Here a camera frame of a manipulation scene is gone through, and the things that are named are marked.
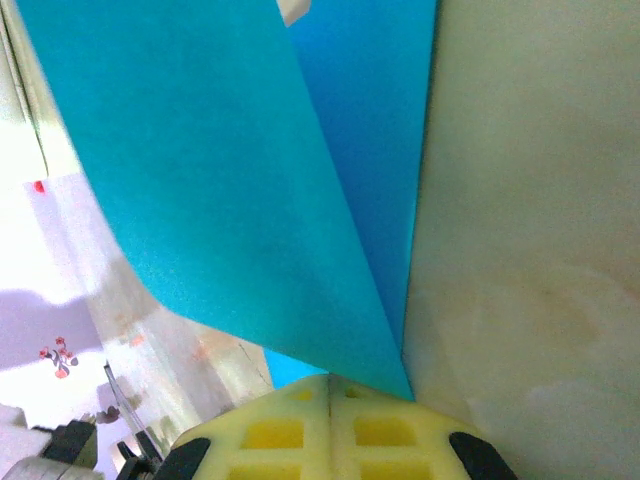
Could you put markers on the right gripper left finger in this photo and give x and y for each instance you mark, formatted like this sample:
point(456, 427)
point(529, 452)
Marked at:
point(260, 440)

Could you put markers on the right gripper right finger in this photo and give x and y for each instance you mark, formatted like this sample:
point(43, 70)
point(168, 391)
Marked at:
point(400, 440)

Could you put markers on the blue paper sheet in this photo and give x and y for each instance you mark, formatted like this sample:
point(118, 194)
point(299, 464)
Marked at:
point(225, 175)

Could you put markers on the aluminium side rail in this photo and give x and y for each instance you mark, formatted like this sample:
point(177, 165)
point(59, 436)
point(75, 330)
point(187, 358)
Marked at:
point(25, 85)

